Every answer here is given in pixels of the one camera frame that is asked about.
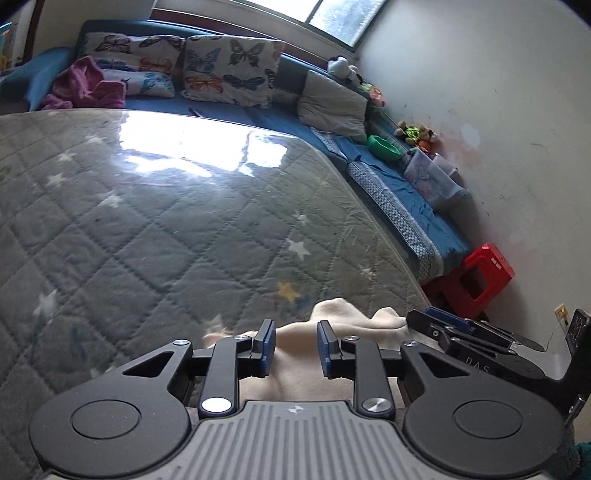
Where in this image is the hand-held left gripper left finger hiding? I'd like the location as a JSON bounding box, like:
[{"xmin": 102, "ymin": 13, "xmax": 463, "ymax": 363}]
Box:
[{"xmin": 122, "ymin": 318, "xmax": 277, "ymax": 419}]

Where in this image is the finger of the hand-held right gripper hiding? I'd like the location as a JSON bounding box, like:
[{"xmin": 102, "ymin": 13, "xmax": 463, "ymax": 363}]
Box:
[
  {"xmin": 405, "ymin": 309, "xmax": 509, "ymax": 366},
  {"xmin": 425, "ymin": 306, "xmax": 514, "ymax": 345}
]

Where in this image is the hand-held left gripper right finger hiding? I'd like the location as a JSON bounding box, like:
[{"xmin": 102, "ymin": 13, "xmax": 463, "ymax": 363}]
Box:
[{"xmin": 316, "ymin": 320, "xmax": 470, "ymax": 419}]

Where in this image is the cream cloth garment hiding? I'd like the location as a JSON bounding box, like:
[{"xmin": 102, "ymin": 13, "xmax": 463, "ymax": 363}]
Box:
[{"xmin": 203, "ymin": 298, "xmax": 417, "ymax": 403}]

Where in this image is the red plastic stool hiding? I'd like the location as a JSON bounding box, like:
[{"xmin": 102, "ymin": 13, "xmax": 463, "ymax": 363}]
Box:
[{"xmin": 422, "ymin": 243, "xmax": 516, "ymax": 320}]

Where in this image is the large clear plastic box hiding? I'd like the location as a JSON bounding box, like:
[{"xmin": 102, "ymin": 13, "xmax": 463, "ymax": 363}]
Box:
[{"xmin": 403, "ymin": 148, "xmax": 467, "ymax": 212}]

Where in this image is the blue sofa blanket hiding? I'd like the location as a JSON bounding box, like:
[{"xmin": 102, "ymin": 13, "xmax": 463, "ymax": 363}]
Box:
[{"xmin": 308, "ymin": 124, "xmax": 474, "ymax": 260}]

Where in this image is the small clear plastic box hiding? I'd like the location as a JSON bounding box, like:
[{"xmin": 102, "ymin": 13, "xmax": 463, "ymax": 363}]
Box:
[{"xmin": 431, "ymin": 152, "xmax": 461, "ymax": 179}]

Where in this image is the green bowl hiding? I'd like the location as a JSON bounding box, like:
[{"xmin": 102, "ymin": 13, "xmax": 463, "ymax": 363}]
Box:
[{"xmin": 366, "ymin": 134, "xmax": 403, "ymax": 162}]

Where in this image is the pink and green plush toy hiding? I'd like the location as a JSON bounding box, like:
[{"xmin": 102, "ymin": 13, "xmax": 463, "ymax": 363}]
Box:
[{"xmin": 358, "ymin": 80, "xmax": 387, "ymax": 108}]

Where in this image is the grey pillow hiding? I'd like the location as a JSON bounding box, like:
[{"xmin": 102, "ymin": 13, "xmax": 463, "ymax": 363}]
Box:
[{"xmin": 296, "ymin": 69, "xmax": 369, "ymax": 144}]

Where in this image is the panda plush toy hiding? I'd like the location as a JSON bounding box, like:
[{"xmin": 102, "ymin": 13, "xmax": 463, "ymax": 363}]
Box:
[{"xmin": 327, "ymin": 56, "xmax": 360, "ymax": 84}]

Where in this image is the blue corner sofa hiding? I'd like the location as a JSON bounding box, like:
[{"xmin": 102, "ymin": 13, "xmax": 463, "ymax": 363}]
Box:
[{"xmin": 0, "ymin": 18, "xmax": 474, "ymax": 283}]

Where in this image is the upright butterfly print pillow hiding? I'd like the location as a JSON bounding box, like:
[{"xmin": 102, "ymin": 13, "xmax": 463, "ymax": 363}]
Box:
[{"xmin": 180, "ymin": 35, "xmax": 286, "ymax": 110}]

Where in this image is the flat butterfly print pillow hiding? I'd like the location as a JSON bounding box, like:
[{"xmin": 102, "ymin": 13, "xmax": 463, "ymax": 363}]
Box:
[{"xmin": 82, "ymin": 31, "xmax": 186, "ymax": 99}]

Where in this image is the window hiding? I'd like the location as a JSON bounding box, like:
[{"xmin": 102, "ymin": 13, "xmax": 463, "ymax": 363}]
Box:
[{"xmin": 152, "ymin": 0, "xmax": 389, "ymax": 49}]

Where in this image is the purple garment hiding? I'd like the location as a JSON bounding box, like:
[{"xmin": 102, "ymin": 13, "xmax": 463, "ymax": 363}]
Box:
[{"xmin": 39, "ymin": 56, "xmax": 128, "ymax": 111}]

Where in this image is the dark wooden door frame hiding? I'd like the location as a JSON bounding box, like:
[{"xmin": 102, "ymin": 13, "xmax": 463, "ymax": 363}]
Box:
[{"xmin": 18, "ymin": 0, "xmax": 43, "ymax": 62}]

